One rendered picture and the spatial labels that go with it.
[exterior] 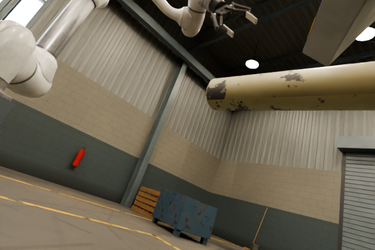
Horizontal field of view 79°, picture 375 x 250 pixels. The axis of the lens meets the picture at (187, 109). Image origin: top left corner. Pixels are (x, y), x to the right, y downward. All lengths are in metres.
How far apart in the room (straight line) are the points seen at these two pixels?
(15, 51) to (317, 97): 0.95
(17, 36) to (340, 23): 0.99
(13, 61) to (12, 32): 0.10
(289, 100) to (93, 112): 7.22
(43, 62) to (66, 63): 6.25
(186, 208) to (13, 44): 4.23
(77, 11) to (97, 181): 6.56
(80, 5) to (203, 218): 4.42
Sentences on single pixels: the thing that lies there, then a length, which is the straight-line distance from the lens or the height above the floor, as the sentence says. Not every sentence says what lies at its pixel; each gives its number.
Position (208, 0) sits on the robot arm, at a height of 1.36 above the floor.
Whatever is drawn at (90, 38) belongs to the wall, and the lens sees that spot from 7.89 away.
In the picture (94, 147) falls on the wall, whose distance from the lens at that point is 7.40.
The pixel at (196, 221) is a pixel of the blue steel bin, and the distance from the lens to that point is 4.96.
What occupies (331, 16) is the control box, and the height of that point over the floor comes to 0.94.
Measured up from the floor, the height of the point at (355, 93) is 0.60.
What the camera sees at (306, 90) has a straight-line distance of 0.26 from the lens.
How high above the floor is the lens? 0.46
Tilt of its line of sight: 23 degrees up
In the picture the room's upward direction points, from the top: 20 degrees clockwise
